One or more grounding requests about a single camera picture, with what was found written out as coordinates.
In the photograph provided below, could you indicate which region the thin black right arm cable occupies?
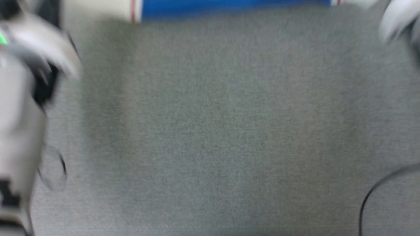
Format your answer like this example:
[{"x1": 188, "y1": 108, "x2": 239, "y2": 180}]
[{"x1": 359, "y1": 164, "x2": 420, "y2": 236}]

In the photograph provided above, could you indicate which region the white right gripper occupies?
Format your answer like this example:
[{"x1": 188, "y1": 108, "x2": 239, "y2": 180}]
[{"x1": 379, "y1": 0, "x2": 420, "y2": 43}]

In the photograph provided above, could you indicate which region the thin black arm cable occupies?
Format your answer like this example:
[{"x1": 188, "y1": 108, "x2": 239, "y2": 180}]
[
  {"x1": 37, "y1": 144, "x2": 68, "y2": 192},
  {"x1": 359, "y1": 164, "x2": 420, "y2": 236}
]

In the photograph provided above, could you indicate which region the grey fabric sofa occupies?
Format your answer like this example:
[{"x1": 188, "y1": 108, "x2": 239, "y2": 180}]
[{"x1": 30, "y1": 0, "x2": 420, "y2": 236}]

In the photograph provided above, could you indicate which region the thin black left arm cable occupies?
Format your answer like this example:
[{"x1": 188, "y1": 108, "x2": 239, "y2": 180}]
[{"x1": 37, "y1": 144, "x2": 68, "y2": 192}]

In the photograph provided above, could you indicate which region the blue white red-striped shirt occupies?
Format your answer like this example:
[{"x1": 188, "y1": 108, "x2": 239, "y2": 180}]
[{"x1": 62, "y1": 0, "x2": 373, "y2": 23}]

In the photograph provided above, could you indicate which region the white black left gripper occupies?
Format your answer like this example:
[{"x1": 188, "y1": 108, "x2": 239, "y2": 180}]
[{"x1": 0, "y1": 13, "x2": 81, "y2": 79}]

